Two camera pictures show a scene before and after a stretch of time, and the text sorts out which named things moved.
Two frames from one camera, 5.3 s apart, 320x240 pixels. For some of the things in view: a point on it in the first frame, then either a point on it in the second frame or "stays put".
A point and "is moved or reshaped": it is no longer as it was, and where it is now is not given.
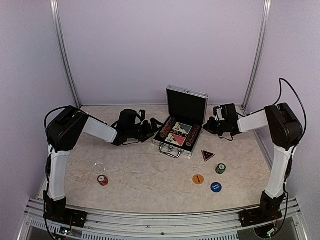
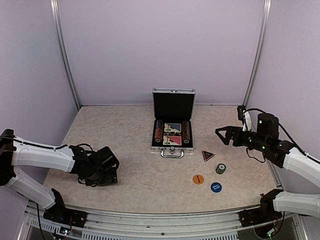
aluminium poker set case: (186, 113) is moved or reshaped
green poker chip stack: (220, 168) stays put
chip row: (192, 135) -> (186, 132)
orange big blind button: (198, 179) stays put
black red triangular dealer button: (207, 155) stays put
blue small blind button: (216, 187) stays put
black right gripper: (209, 126) -> (230, 134)
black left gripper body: (140, 133) -> (110, 178)
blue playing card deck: (182, 128) -> (172, 127)
